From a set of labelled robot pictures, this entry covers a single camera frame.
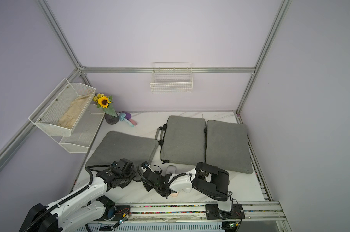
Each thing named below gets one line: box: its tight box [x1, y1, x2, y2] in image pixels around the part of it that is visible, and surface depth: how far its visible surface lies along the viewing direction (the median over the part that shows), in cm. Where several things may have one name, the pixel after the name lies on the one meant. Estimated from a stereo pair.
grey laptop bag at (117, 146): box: [85, 130, 159, 169], surface depth 96 cm
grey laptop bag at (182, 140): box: [154, 115, 206, 166], surface depth 101 cm
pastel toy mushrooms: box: [118, 111, 138, 128], surface depth 117 cm
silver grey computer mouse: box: [165, 165, 177, 175], surface depth 91 cm
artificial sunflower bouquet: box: [93, 93, 117, 117], surface depth 97 cm
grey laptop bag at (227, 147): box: [204, 119, 254, 175], surface depth 98 cm
